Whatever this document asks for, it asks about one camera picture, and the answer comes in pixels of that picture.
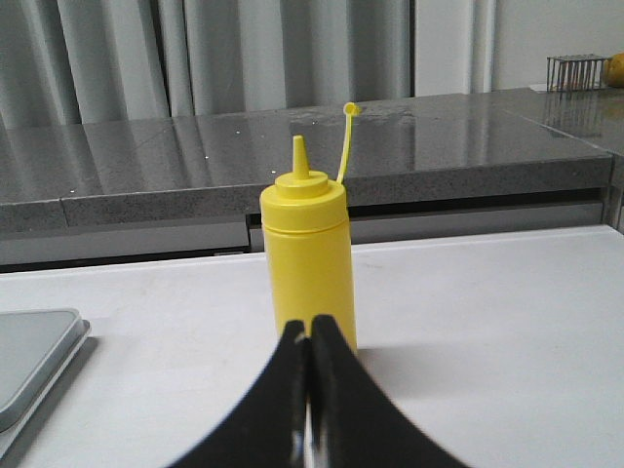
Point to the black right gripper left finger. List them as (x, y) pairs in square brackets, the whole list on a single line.
[(267, 427)]

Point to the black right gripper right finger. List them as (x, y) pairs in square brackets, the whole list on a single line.
[(354, 424)]

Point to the yellow squeeze bottle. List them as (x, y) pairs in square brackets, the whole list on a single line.
[(307, 240)]

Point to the silver digital kitchen scale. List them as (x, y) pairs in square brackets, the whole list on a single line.
[(34, 346)]

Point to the grey stone counter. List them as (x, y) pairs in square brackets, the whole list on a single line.
[(413, 168)]

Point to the grey curtain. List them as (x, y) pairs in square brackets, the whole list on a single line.
[(79, 62)]

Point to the yellow fruit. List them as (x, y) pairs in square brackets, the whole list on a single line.
[(614, 71)]

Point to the wire rack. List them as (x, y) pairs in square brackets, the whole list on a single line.
[(576, 73)]

